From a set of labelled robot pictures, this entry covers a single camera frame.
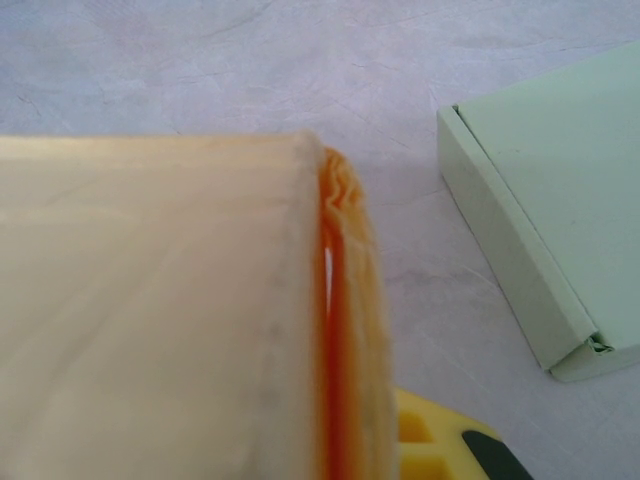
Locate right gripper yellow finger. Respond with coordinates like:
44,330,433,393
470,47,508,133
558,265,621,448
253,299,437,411
394,388,537,480

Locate green paper box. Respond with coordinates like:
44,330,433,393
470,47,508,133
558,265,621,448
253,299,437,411
435,39,640,385

